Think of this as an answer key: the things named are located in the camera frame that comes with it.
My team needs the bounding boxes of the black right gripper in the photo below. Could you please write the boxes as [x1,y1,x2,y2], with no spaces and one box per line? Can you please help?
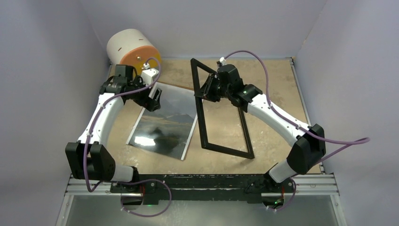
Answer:
[196,74,232,103]

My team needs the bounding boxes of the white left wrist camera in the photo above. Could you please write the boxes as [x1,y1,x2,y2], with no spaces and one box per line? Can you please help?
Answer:
[140,63,160,86]

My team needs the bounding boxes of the mountain landscape photo print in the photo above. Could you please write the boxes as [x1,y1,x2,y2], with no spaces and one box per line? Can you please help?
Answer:
[126,82,197,160]

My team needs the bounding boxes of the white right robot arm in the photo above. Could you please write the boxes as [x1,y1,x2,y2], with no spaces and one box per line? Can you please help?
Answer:
[197,64,326,192]

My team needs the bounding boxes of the wooden picture frame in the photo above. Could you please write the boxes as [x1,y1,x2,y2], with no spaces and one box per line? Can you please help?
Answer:
[190,58,256,159]

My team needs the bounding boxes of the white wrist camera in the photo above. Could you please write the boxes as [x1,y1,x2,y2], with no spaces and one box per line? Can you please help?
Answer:
[217,57,226,67]
[140,63,160,86]

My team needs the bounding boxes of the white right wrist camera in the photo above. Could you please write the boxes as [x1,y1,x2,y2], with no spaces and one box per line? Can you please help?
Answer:
[217,57,226,67]

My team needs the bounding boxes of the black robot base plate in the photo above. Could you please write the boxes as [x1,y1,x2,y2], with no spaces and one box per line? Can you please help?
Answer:
[110,174,294,205]

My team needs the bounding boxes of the aluminium rail frame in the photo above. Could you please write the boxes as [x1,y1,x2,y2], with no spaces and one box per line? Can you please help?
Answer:
[56,174,347,226]

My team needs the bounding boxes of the round white drawer cabinet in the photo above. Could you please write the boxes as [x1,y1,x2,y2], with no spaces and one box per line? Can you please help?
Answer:
[106,29,162,74]

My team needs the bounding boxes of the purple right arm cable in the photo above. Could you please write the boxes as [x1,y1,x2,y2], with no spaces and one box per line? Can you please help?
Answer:
[223,50,371,213]

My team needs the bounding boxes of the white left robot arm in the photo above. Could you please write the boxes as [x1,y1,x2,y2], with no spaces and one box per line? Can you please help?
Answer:
[65,63,162,193]

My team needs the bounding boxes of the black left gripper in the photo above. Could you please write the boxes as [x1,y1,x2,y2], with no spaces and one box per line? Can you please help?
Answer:
[128,75,161,111]

